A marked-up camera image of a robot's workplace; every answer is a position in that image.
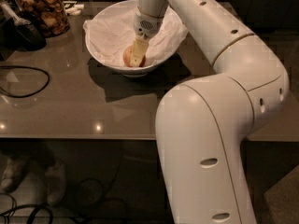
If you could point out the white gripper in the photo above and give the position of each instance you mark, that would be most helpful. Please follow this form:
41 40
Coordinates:
146 27

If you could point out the red yellow apple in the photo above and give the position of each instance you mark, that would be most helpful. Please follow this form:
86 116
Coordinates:
127 57

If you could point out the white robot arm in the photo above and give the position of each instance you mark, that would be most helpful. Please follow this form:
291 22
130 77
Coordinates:
200 123

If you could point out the small white items on table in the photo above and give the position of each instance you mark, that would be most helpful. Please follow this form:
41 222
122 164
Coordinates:
73 9

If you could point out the glass jar of dried slices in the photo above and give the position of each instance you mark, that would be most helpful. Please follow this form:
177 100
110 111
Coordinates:
48 16

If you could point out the right white shoe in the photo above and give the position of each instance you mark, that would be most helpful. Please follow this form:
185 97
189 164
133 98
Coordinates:
56 183

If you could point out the white shoe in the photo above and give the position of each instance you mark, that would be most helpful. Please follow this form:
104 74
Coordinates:
13 174
56 183

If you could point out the left white shoe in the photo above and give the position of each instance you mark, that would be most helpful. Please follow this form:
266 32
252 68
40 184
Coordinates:
13 174

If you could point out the black round appliance with handle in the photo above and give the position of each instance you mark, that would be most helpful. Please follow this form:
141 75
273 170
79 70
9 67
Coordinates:
27 34

